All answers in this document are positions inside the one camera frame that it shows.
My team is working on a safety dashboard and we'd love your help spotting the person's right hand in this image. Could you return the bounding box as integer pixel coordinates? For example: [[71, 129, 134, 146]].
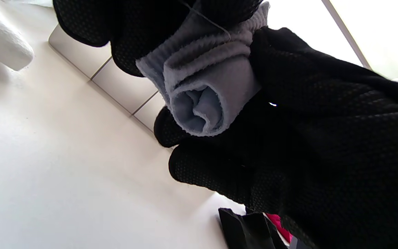
[[153, 27, 398, 249]]

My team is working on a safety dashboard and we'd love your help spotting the person's left hand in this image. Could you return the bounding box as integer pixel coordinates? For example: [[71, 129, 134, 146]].
[[52, 0, 265, 77]]

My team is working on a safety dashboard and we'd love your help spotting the red sock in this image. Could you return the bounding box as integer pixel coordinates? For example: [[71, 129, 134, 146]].
[[265, 213, 293, 243]]

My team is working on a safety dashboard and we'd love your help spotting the black sock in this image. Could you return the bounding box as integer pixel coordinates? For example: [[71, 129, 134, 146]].
[[219, 207, 289, 249]]

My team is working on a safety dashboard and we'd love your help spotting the light blue sock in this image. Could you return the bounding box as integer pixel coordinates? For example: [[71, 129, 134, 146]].
[[136, 2, 270, 137], [173, 86, 224, 136]]

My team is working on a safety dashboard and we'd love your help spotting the white sock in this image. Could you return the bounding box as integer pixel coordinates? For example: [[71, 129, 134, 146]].
[[0, 3, 34, 71]]

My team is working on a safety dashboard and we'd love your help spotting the clear plastic divided organizer box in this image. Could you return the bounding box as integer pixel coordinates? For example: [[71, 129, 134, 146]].
[[48, 24, 172, 149]]

